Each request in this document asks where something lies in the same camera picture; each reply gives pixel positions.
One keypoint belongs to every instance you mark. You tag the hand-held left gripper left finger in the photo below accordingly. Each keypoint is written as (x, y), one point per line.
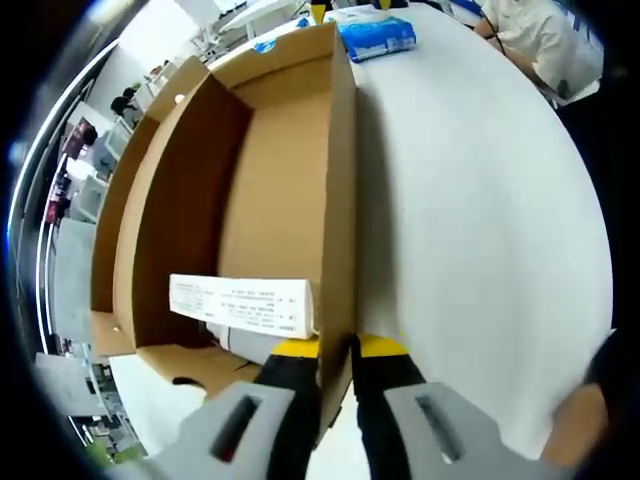
(240, 430)

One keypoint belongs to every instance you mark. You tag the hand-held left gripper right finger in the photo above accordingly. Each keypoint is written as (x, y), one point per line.
(425, 435)

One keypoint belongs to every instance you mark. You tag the blue tissue pack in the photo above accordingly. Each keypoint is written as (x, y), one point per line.
(380, 42)

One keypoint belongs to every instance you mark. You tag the white rectangular carton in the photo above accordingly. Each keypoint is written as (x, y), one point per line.
(240, 300)

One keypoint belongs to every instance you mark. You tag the brown cardboard shoe box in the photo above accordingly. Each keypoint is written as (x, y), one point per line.
(280, 200)

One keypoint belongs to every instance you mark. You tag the white cylindrical bottle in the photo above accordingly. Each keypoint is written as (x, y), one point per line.
(240, 342)

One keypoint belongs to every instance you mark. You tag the white desk partition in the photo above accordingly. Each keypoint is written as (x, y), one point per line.
(75, 280)

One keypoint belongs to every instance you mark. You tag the wall display screen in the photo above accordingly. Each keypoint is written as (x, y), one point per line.
(80, 135)

